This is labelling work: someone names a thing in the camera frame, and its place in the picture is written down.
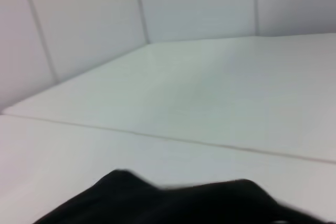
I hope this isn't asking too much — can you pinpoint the black shirt with FREE print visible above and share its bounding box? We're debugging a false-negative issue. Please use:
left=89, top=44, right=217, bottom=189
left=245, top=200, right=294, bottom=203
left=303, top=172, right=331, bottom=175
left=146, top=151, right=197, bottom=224
left=32, top=168, right=336, bottom=224

